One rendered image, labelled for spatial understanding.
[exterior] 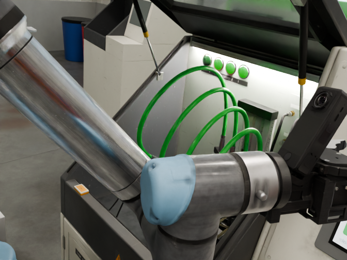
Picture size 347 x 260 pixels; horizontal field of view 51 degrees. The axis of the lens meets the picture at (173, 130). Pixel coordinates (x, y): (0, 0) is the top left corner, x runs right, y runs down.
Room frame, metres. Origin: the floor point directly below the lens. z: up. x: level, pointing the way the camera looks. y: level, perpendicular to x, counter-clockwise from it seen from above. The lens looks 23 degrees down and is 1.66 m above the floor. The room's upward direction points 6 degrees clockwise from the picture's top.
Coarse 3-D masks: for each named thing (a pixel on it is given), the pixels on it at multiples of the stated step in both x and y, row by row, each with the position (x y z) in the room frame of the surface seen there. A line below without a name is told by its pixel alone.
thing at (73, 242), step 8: (64, 224) 1.12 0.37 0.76; (64, 232) 1.12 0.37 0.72; (72, 232) 1.07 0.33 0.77; (64, 240) 1.12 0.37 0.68; (72, 240) 1.07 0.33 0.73; (80, 240) 1.03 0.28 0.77; (64, 248) 1.12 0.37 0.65; (72, 248) 1.07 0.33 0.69; (80, 248) 1.03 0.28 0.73; (88, 248) 0.98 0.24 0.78; (72, 256) 1.07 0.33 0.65; (80, 256) 1.03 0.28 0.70; (88, 256) 0.99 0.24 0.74; (96, 256) 0.95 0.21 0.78
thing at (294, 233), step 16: (336, 48) 0.87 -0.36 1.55; (336, 64) 0.86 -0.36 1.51; (320, 80) 0.86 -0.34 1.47; (336, 80) 0.84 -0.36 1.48; (272, 224) 0.79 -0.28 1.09; (288, 224) 0.76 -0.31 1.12; (304, 224) 0.74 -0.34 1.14; (320, 224) 0.72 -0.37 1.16; (272, 240) 0.77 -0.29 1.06; (288, 240) 0.75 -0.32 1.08; (304, 240) 0.72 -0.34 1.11; (256, 256) 0.78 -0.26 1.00; (272, 256) 0.75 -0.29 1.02; (288, 256) 0.73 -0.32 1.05; (304, 256) 0.71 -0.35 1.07; (320, 256) 0.69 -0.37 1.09
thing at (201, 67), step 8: (184, 72) 1.05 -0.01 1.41; (216, 72) 1.14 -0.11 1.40; (176, 80) 1.02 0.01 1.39; (224, 80) 1.17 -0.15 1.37; (224, 96) 1.19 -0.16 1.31; (152, 104) 0.97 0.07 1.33; (224, 104) 1.19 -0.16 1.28; (144, 112) 0.96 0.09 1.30; (144, 120) 0.95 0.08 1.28; (224, 120) 1.20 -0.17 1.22; (224, 128) 1.20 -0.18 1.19; (224, 136) 1.20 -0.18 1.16
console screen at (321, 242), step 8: (336, 216) 0.70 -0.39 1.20; (328, 224) 0.71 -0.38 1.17; (336, 224) 0.70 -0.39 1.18; (344, 224) 0.69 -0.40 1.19; (320, 232) 0.71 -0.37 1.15; (328, 232) 0.70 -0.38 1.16; (336, 232) 0.69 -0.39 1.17; (344, 232) 0.68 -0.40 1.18; (320, 240) 0.70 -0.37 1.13; (328, 240) 0.69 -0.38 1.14; (336, 240) 0.68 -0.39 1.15; (344, 240) 0.67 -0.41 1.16; (320, 248) 0.69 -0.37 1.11; (328, 248) 0.68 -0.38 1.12; (336, 248) 0.67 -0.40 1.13; (344, 248) 0.66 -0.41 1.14; (336, 256) 0.67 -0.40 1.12; (344, 256) 0.66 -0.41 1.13
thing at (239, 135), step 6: (240, 132) 0.87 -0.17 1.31; (246, 132) 0.88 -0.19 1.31; (252, 132) 0.89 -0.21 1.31; (258, 132) 0.91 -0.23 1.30; (234, 138) 0.85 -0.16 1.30; (258, 138) 0.92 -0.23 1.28; (228, 144) 0.84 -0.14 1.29; (258, 144) 0.93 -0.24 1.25; (222, 150) 0.83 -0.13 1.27; (258, 150) 0.94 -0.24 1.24
